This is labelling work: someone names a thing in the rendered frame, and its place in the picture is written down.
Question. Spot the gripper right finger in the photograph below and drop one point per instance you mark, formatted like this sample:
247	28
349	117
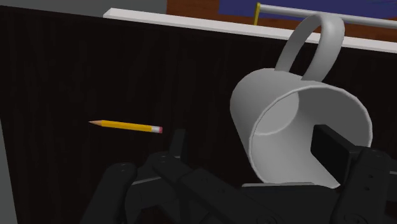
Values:
366	180

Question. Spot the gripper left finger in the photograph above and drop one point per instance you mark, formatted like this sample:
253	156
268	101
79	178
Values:
173	186

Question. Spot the yellow pencil with pink eraser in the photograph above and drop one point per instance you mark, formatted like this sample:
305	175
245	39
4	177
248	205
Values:
130	126

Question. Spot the grey mug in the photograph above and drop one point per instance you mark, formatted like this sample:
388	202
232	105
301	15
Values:
263	93

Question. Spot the dark table with white edge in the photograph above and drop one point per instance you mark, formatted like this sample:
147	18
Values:
77	62

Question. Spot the blue rug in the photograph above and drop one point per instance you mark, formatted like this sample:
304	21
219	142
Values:
310	3

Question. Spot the grey bar with yellow post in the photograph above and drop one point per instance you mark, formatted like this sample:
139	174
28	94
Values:
288	10

